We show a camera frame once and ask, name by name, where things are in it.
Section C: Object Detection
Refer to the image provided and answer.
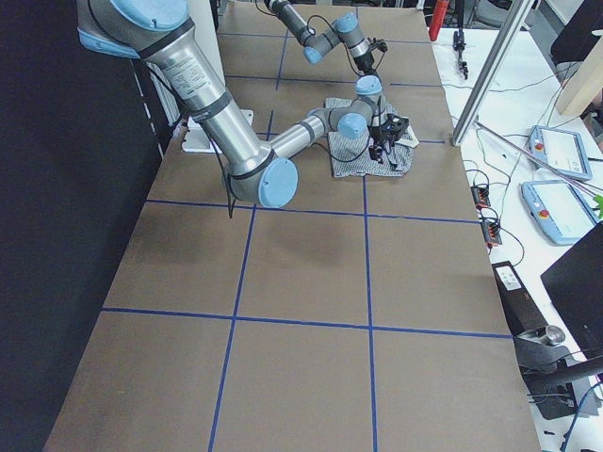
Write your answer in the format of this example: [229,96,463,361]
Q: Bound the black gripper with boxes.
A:
[369,113,400,171]
[360,54,378,76]

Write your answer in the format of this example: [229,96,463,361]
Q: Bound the blue white striped polo shirt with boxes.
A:
[327,100,419,177]

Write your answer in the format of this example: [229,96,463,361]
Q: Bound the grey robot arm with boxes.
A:
[253,1,387,77]
[77,1,398,208]

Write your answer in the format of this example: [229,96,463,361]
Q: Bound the red cylinder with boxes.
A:
[429,0,449,41]

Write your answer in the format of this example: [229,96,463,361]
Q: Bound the far orange connector hub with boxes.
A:
[470,184,491,209]

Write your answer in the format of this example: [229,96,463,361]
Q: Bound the orange connector hub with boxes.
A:
[470,184,491,209]
[481,217,502,249]

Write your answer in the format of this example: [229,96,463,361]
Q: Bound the near orange connector hub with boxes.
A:
[481,217,502,249]

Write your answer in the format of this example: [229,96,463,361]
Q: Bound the far teach pendant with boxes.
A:
[529,125,593,181]

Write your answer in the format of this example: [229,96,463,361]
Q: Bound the teach pendant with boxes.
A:
[529,125,593,181]
[520,180,599,246]

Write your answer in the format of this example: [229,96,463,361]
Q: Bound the near teach pendant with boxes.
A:
[520,180,599,246]

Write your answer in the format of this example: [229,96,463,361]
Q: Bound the black box with label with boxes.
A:
[492,261,547,336]

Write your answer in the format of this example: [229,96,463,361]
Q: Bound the chrome metal rod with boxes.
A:
[475,121,602,203]

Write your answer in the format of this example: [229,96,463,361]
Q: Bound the black monitor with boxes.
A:
[541,223,602,350]

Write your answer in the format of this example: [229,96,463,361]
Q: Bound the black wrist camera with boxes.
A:
[381,113,409,142]
[369,38,388,54]

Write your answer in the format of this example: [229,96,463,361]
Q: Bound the left black braided cable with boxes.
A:
[305,15,359,76]

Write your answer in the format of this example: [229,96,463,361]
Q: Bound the black braided cable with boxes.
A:
[148,60,236,220]
[305,15,359,76]

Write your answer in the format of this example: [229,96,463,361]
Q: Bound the aluminium frame post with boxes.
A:
[450,1,540,146]

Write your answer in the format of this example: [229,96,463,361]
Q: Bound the right black braided cable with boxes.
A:
[148,60,236,220]

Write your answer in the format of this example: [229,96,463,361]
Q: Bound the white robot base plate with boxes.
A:
[181,108,255,154]

